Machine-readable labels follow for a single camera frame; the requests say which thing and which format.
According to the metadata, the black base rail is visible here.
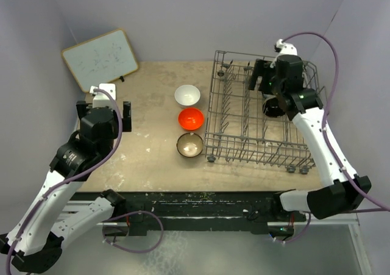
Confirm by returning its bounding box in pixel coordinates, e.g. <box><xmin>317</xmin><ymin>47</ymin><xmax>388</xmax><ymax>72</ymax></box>
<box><xmin>104</xmin><ymin>191</ymin><xmax>307</xmax><ymax>236</ymax></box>

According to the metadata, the orange bowl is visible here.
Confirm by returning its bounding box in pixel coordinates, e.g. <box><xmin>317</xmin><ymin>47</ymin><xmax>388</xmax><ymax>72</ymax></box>
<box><xmin>178</xmin><ymin>107</ymin><xmax>204</xmax><ymax>131</ymax></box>

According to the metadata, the grey wire dish rack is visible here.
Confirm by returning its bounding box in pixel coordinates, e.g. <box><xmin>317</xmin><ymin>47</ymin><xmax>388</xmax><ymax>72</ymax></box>
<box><xmin>204</xmin><ymin>51</ymin><xmax>315</xmax><ymax>174</ymax></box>

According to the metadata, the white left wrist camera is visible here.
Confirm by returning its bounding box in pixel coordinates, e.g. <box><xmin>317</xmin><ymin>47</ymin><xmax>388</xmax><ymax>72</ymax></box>
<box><xmin>90</xmin><ymin>84</ymin><xmax>116</xmax><ymax>110</ymax></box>

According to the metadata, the black glossy bowl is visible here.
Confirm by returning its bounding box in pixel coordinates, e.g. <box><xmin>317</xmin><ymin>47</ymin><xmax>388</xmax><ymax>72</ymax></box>
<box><xmin>263</xmin><ymin>98</ymin><xmax>285</xmax><ymax>118</ymax></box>

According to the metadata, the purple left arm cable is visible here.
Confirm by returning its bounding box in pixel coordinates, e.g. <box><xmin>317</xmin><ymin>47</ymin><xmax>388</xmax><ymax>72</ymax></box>
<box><xmin>5</xmin><ymin>88</ymin><xmax>123</xmax><ymax>275</ymax></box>

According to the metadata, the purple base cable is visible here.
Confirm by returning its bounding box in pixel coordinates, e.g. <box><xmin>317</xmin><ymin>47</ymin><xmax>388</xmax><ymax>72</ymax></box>
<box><xmin>102</xmin><ymin>208</ymin><xmax>165</xmax><ymax>253</ymax></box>
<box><xmin>271</xmin><ymin>212</ymin><xmax>312</xmax><ymax>244</ymax></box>

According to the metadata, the yellow framed whiteboard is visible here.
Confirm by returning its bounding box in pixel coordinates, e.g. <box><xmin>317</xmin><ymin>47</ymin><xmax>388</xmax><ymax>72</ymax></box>
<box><xmin>62</xmin><ymin>29</ymin><xmax>138</xmax><ymax>93</ymax></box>

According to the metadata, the white bowl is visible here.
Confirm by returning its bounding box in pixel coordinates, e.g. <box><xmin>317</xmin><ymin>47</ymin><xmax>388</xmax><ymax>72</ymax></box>
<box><xmin>174</xmin><ymin>85</ymin><xmax>201</xmax><ymax>107</ymax></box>

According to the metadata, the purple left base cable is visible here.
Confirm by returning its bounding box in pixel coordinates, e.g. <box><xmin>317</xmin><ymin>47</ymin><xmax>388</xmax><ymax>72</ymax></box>
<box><xmin>102</xmin><ymin>208</ymin><xmax>165</xmax><ymax>253</ymax></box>

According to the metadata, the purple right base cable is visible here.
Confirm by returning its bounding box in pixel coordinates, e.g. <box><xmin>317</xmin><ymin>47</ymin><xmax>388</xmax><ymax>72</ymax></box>
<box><xmin>271</xmin><ymin>212</ymin><xmax>312</xmax><ymax>244</ymax></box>

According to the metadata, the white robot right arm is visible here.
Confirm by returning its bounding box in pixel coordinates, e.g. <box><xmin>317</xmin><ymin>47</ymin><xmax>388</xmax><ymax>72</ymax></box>
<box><xmin>249</xmin><ymin>54</ymin><xmax>372</xmax><ymax>221</ymax></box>

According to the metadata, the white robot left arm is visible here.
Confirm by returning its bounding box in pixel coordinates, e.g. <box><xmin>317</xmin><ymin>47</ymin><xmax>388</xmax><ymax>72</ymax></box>
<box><xmin>1</xmin><ymin>101</ymin><xmax>132</xmax><ymax>274</ymax></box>

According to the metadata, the brown glazed bowl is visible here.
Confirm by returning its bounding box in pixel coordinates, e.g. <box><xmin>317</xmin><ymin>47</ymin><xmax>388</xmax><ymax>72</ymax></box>
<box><xmin>176</xmin><ymin>132</ymin><xmax>204</xmax><ymax>158</ymax></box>

